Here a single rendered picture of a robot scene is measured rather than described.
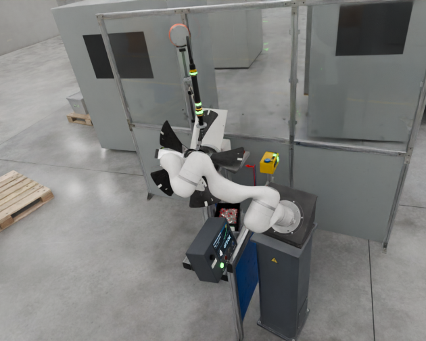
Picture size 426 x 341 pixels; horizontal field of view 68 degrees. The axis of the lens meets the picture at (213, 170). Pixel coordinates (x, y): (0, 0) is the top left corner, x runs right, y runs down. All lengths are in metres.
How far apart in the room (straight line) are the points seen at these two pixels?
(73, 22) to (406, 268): 4.44
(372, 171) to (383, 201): 0.31
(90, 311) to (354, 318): 2.12
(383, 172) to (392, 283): 0.90
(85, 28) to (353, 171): 3.49
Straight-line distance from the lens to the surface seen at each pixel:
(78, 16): 4.57
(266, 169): 2.36
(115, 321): 2.97
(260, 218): 1.53
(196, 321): 2.77
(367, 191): 2.93
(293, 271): 2.02
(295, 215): 1.89
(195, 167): 1.42
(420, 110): 2.58
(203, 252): 1.49
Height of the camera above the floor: 2.35
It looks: 34 degrees down
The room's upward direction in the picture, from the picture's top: 8 degrees counter-clockwise
